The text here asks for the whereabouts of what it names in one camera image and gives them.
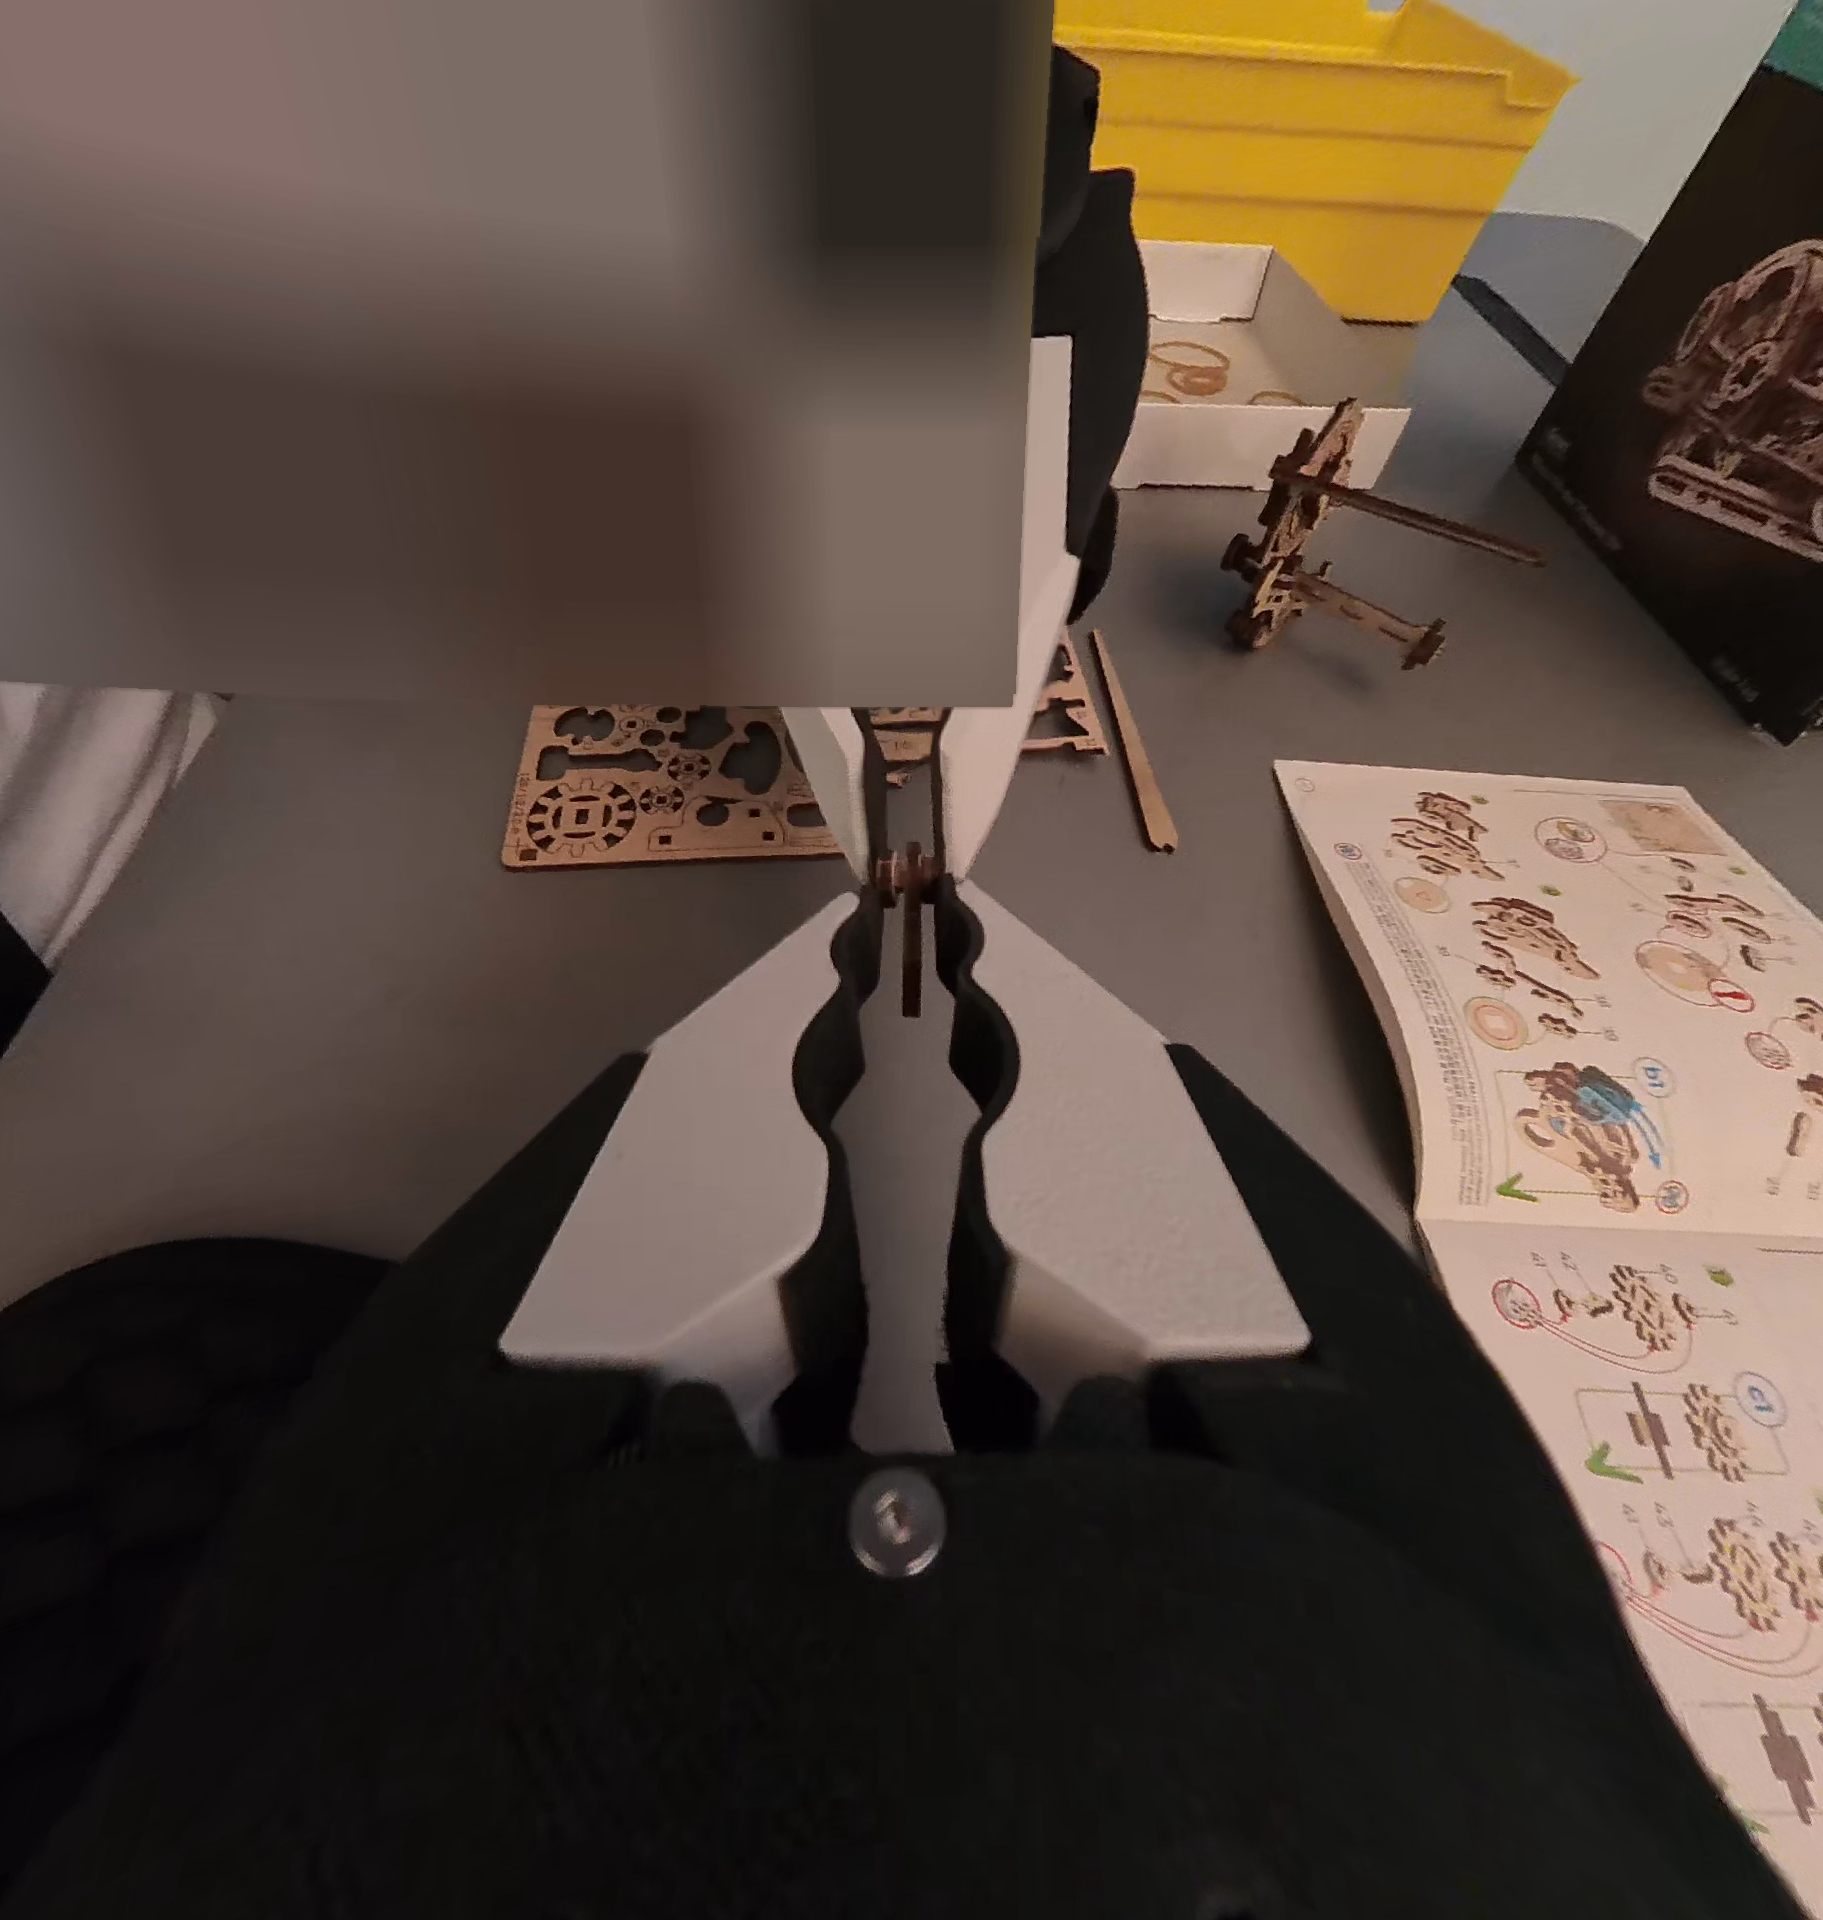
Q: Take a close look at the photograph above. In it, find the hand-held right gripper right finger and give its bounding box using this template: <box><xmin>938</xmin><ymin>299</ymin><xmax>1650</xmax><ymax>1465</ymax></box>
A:
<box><xmin>934</xmin><ymin>867</ymin><xmax>1313</xmax><ymax>1372</ymax></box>

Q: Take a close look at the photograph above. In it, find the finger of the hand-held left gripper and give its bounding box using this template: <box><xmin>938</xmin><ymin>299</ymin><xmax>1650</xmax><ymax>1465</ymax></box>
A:
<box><xmin>779</xmin><ymin>704</ymin><xmax>896</xmax><ymax>884</ymax></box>
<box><xmin>924</xmin><ymin>333</ymin><xmax>1087</xmax><ymax>875</ymax></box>

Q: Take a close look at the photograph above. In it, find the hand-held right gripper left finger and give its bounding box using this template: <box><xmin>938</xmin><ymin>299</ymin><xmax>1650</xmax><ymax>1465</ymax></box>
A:
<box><xmin>495</xmin><ymin>889</ymin><xmax>880</xmax><ymax>1378</ymax></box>

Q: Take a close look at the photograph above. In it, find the laser-cut wooden parts sheet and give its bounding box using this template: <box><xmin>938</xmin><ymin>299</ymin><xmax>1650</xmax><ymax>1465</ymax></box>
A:
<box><xmin>503</xmin><ymin>636</ymin><xmax>1114</xmax><ymax>875</ymax></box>

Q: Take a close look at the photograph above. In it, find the partly built wooden model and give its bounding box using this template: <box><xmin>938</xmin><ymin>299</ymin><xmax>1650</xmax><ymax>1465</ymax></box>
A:
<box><xmin>1221</xmin><ymin>394</ymin><xmax>1548</xmax><ymax>673</ymax></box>

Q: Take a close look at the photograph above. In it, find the black model kit box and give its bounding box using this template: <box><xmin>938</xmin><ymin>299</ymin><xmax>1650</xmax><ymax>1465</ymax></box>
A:
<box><xmin>1513</xmin><ymin>51</ymin><xmax>1823</xmax><ymax>747</ymax></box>

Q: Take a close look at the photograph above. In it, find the yellow plastic bin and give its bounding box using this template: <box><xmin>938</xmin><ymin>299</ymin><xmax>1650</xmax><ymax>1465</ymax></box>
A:
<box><xmin>1051</xmin><ymin>0</ymin><xmax>1579</xmax><ymax>325</ymax></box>

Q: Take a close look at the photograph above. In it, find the white cardboard tray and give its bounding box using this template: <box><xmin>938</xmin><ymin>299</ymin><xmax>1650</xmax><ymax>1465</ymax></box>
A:
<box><xmin>1114</xmin><ymin>240</ymin><xmax>1418</xmax><ymax>491</ymax></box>

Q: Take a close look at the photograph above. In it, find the thin wooden strip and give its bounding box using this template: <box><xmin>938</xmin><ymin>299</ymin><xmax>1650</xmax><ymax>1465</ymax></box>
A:
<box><xmin>1087</xmin><ymin>630</ymin><xmax>1181</xmax><ymax>853</ymax></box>

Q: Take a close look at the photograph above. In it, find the open instruction booklet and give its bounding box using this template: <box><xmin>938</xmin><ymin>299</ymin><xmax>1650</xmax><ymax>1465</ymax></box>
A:
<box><xmin>1273</xmin><ymin>762</ymin><xmax>1823</xmax><ymax>1920</ymax></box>

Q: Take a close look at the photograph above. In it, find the black quilted cushion pad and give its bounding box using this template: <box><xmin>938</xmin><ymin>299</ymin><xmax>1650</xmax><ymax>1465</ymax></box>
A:
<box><xmin>0</xmin><ymin>1238</ymin><xmax>405</xmax><ymax>1920</ymax></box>

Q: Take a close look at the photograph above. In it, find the person's white clothing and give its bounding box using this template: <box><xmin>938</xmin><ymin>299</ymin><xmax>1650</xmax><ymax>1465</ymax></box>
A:
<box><xmin>0</xmin><ymin>681</ymin><xmax>225</xmax><ymax>1120</ymax></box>

